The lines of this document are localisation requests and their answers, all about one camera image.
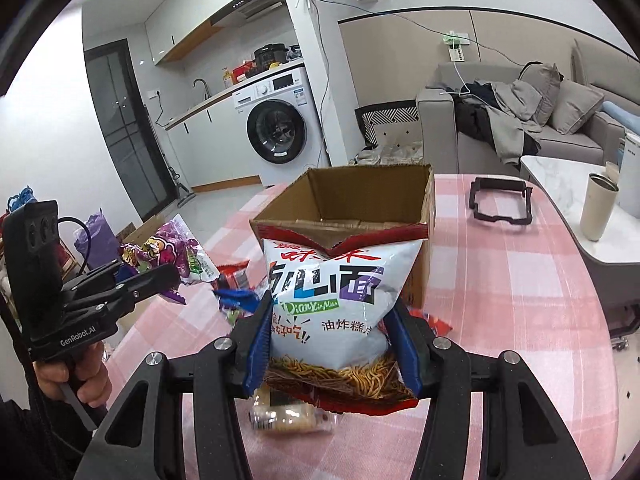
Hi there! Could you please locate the blue cookie packet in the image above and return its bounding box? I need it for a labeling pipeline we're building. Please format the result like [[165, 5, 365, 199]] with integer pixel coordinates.
[[214, 288, 260, 313]]

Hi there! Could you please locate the purple grape candy bag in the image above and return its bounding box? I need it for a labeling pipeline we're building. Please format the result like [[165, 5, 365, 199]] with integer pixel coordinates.
[[119, 214, 219, 286]]

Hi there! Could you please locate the small red snack packet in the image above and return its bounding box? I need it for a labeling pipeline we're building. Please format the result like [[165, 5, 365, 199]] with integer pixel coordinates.
[[212, 260, 250, 290]]

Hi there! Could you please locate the white fried noodle snack bag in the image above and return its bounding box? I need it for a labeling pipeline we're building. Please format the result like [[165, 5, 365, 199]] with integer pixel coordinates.
[[262, 238, 422, 416]]

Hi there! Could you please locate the person's left hand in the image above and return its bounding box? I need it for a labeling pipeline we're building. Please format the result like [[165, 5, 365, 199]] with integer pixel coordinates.
[[32, 341, 112, 408]]

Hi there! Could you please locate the purple plastic bag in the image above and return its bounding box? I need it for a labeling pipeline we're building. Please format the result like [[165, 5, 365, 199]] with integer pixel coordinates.
[[74, 210, 119, 270]]

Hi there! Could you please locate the cardboard box on floor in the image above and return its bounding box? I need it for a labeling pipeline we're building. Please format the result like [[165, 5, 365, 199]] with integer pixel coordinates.
[[116, 214, 165, 246]]

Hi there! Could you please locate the clear biscuit packet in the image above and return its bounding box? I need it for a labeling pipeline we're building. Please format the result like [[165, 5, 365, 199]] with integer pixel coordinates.
[[248, 386, 338, 434]]

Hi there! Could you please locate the pink plaid tablecloth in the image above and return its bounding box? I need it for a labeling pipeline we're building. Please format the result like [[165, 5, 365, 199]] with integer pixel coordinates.
[[106, 174, 618, 479]]

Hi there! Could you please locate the brown cardboard SF box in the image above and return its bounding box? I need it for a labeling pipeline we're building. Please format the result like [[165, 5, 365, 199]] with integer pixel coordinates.
[[250, 165, 436, 310]]

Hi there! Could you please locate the black glass door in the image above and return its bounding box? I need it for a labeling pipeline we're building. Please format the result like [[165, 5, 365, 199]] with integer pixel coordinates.
[[85, 39, 177, 221]]

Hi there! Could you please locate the white washing machine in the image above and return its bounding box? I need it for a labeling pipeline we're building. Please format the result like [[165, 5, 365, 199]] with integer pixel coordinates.
[[232, 65, 330, 186]]

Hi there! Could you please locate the beige tumbler cup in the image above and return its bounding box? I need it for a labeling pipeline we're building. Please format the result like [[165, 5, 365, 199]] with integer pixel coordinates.
[[580, 172, 618, 242]]

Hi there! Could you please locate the white marble coffee table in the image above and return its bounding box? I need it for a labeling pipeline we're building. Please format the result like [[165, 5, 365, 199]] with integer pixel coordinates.
[[521, 156, 640, 266]]

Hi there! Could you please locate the white electric kettle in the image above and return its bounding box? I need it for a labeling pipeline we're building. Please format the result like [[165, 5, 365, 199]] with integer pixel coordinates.
[[617, 132, 640, 218]]

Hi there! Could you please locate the black pressure cooker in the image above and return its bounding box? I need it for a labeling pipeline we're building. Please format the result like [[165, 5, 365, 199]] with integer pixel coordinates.
[[254, 44, 288, 72]]

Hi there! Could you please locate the beige cloth on floor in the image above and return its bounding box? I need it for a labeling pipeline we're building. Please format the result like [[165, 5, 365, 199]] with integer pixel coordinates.
[[349, 142, 423, 166]]

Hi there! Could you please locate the black patterned chair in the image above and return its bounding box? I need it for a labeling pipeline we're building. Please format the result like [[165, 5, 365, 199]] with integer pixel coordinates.
[[355, 100, 422, 150]]

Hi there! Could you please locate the range hood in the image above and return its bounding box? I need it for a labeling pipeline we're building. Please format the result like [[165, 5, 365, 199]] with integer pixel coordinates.
[[208, 0, 285, 28]]

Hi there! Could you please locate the grey sofa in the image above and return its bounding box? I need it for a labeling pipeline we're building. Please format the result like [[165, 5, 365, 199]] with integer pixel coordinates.
[[416, 40, 639, 174]]

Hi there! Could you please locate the grey clothes pile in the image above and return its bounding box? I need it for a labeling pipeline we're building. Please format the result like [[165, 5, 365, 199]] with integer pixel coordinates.
[[450, 79, 541, 166]]

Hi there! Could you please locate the grey cushion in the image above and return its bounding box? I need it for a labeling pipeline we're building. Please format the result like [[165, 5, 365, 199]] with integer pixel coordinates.
[[518, 61, 564, 126], [549, 79, 604, 136]]

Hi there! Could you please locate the black plastic frame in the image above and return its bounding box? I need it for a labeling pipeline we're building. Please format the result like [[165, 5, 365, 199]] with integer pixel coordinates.
[[468, 177, 534, 226]]

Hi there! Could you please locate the white wall power strip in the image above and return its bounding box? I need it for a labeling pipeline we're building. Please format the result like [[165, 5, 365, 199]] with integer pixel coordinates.
[[442, 30, 471, 63]]

